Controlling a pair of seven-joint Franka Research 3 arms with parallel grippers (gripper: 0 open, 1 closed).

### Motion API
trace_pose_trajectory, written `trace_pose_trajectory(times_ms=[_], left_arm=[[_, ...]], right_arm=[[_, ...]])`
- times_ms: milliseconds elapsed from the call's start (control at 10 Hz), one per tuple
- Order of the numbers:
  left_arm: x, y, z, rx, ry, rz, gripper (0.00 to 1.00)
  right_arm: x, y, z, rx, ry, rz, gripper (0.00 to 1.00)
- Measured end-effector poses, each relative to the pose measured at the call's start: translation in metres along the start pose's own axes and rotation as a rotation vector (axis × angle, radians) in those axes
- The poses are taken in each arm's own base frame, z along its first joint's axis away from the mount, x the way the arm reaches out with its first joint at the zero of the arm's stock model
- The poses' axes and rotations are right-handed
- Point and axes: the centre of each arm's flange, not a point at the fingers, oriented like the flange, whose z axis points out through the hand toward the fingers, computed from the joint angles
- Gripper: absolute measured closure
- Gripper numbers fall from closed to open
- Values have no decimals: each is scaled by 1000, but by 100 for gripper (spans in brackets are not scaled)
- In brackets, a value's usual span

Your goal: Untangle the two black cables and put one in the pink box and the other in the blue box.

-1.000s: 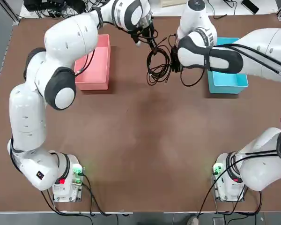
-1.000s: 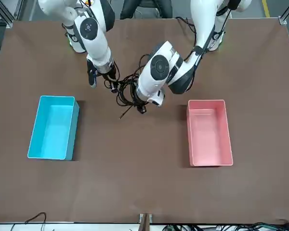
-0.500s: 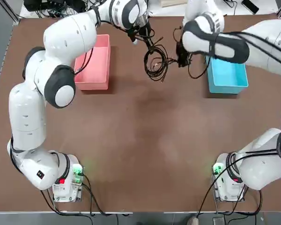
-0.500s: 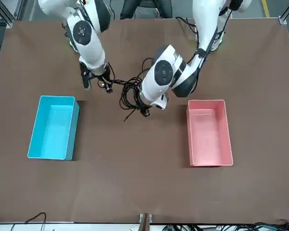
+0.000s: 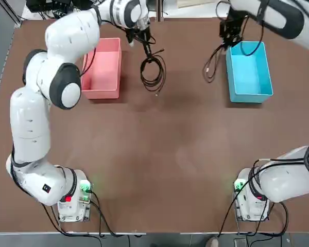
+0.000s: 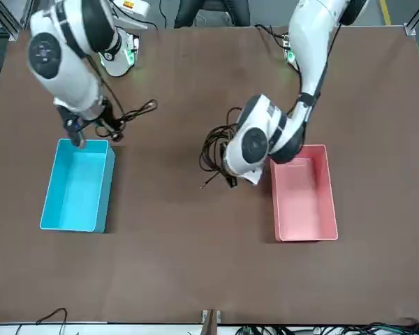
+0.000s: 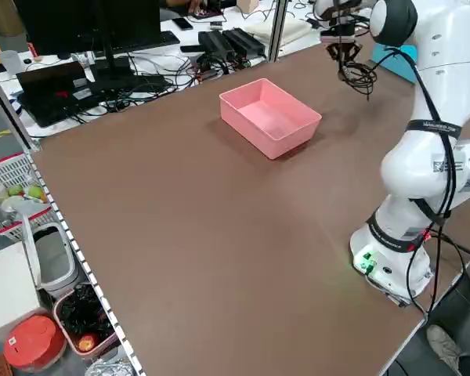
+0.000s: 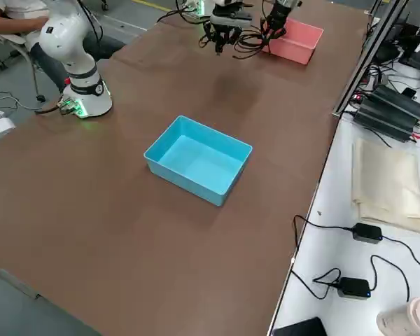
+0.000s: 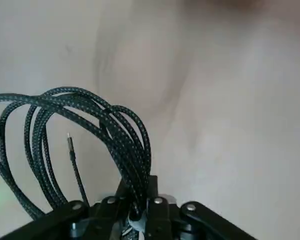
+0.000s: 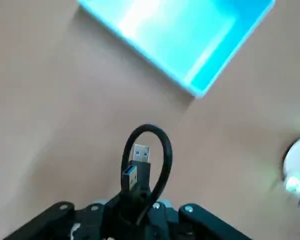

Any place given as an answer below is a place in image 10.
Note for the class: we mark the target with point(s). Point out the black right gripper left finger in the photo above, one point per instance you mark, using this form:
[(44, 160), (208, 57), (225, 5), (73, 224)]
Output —
[(55, 217)]

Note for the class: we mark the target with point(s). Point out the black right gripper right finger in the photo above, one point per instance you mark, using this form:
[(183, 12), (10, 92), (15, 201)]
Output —
[(197, 217)]

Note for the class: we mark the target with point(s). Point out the blue plastic box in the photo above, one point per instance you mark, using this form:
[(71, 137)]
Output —
[(177, 37)]

